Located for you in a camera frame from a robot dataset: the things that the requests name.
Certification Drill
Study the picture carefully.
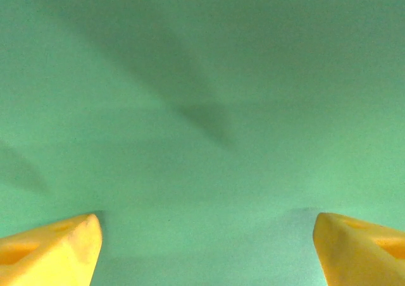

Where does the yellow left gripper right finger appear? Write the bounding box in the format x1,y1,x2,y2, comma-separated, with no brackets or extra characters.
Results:
313,212,405,286

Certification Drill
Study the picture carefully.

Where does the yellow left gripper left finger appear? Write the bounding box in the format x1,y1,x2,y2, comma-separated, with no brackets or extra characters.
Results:
0,213,103,286

